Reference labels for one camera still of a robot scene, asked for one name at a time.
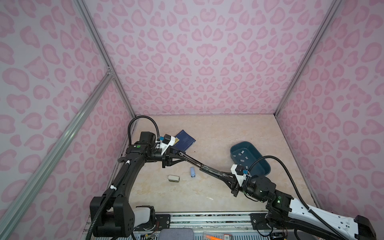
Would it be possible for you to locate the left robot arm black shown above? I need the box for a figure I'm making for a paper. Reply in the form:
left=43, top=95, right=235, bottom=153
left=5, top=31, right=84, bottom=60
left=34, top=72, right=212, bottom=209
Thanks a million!
left=86, top=116, right=176, bottom=240

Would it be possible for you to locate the teal plastic tray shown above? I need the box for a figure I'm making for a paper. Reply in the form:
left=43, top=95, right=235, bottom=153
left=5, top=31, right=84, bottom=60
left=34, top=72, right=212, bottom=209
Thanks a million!
left=230, top=142, right=271, bottom=177

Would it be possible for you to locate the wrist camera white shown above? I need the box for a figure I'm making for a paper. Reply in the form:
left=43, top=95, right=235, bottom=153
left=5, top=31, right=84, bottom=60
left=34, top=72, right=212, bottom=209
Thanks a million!
left=231, top=165, right=249, bottom=187
left=159, top=134, right=176, bottom=151

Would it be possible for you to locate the orange handled tool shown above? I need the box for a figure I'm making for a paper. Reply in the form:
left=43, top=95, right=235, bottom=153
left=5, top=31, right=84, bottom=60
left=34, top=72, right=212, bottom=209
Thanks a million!
left=203, top=232, right=234, bottom=240

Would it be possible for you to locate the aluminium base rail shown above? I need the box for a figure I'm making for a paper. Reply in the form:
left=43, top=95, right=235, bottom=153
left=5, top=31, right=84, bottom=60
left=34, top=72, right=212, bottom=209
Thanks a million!
left=133, top=212, right=317, bottom=240

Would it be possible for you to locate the aluminium frame corner post right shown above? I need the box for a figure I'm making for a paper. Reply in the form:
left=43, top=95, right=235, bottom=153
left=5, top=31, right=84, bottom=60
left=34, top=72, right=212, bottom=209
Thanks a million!
left=274, top=0, right=344, bottom=119

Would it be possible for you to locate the aluminium diagonal frame bar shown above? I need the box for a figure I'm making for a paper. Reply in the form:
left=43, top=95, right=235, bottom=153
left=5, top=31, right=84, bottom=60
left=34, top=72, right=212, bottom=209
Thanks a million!
left=1, top=73, right=114, bottom=240

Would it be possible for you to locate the aluminium frame corner post left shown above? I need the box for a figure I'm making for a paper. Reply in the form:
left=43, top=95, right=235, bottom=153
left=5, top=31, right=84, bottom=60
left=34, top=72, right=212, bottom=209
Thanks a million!
left=74, top=0, right=136, bottom=118

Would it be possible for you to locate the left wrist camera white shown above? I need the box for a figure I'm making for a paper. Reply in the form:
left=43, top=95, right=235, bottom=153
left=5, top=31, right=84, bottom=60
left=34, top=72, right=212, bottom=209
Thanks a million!
left=159, top=134, right=176, bottom=151

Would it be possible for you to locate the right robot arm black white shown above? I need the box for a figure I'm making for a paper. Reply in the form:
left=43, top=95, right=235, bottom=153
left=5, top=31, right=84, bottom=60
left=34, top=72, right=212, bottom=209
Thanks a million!
left=231, top=156, right=377, bottom=240

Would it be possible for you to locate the blue book yellow label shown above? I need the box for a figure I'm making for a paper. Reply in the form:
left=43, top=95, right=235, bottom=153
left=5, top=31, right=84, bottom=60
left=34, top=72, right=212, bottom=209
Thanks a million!
left=173, top=130, right=196, bottom=152

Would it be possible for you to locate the aluminium frame corner post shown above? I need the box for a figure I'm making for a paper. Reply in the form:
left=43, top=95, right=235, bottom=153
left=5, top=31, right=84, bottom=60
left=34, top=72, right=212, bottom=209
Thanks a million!
left=274, top=0, right=344, bottom=119
left=74, top=0, right=136, bottom=118

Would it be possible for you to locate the grey pad front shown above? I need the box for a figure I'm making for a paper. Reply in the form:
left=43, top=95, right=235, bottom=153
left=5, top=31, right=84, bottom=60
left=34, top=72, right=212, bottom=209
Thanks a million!
left=158, top=229, right=195, bottom=240

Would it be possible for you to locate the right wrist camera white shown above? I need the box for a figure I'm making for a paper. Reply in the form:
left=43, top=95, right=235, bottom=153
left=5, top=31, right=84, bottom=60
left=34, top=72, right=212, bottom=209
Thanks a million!
left=231, top=165, right=249, bottom=187

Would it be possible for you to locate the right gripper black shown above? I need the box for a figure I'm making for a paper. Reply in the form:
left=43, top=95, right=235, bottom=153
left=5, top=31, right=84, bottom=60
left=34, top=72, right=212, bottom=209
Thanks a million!
left=219, top=173, right=267, bottom=204

